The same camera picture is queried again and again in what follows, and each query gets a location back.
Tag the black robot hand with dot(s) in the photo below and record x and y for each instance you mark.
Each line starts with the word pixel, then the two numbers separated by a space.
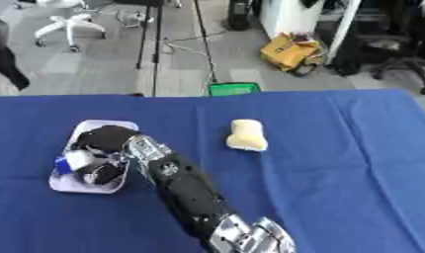
pixel 106 137

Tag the white and blue small object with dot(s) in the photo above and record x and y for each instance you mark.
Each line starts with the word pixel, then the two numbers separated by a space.
pixel 72 162

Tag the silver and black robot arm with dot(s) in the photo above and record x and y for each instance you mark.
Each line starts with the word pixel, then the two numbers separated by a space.
pixel 187 187

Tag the white rectangular tray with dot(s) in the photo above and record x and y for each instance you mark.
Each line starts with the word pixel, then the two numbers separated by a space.
pixel 89 189

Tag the black tripod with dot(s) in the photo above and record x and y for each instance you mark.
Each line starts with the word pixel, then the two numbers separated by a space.
pixel 157 39

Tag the white swivel chair base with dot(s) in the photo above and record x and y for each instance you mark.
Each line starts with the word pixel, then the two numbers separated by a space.
pixel 67 25

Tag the person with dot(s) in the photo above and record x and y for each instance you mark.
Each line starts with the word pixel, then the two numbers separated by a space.
pixel 7 64

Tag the green basket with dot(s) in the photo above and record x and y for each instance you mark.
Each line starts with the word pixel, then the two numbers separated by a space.
pixel 234 89

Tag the pale yellow sponge block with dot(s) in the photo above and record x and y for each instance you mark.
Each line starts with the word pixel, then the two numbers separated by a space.
pixel 246 135

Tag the black upright case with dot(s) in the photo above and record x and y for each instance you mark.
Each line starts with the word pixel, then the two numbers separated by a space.
pixel 239 15

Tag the yellow bag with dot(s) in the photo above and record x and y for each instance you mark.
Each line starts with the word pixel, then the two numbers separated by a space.
pixel 286 51

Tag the white panel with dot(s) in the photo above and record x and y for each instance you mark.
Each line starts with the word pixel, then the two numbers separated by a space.
pixel 288 16

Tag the white slanted pole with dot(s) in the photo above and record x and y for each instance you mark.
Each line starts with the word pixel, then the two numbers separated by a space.
pixel 344 29

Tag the black office chair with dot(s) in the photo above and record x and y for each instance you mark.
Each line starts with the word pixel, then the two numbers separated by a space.
pixel 406 62

